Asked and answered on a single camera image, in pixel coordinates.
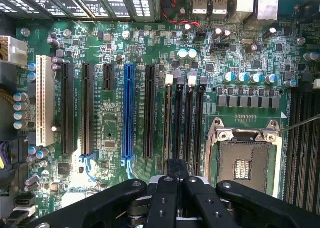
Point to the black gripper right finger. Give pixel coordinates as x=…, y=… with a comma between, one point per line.
x=207, y=200

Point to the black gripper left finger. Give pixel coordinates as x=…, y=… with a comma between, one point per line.
x=162, y=205

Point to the black-latch RAM slot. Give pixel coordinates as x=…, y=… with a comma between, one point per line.
x=178, y=113
x=200, y=118

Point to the white-latch RAM slot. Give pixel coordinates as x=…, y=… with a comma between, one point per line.
x=190, y=113
x=168, y=113
x=313, y=150

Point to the long black expansion slot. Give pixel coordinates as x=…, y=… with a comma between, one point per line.
x=67, y=108
x=149, y=110
x=87, y=108

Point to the black RAM slot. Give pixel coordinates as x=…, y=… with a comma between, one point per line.
x=292, y=148
x=302, y=150

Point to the blue expansion slot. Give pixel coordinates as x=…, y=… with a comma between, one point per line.
x=128, y=110

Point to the short black expansion slot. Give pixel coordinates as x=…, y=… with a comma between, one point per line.
x=108, y=77

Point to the white PCI expansion slot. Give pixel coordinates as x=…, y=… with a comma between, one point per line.
x=45, y=100

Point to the metal CPU socket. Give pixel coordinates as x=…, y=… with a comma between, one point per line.
x=245, y=134

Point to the green PC motherboard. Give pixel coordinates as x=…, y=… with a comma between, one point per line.
x=112, y=118

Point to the metal locking lever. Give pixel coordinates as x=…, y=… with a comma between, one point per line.
x=300, y=124

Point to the silver blue capacitor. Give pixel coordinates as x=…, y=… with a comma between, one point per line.
x=192, y=54
x=20, y=124
x=228, y=77
x=20, y=115
x=20, y=106
x=20, y=96
x=242, y=77
x=271, y=78
x=182, y=54
x=256, y=78
x=291, y=83

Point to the silver motherboard screw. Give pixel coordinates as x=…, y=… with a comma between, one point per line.
x=67, y=33
x=126, y=34
x=301, y=40
x=25, y=32

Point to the metal USB port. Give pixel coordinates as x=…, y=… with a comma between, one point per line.
x=220, y=3
x=200, y=3

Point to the metal rear port block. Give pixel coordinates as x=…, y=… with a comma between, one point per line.
x=245, y=3

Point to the metal ethernet port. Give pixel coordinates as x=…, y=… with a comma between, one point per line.
x=268, y=4

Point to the white power connector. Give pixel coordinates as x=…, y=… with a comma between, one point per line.
x=15, y=52

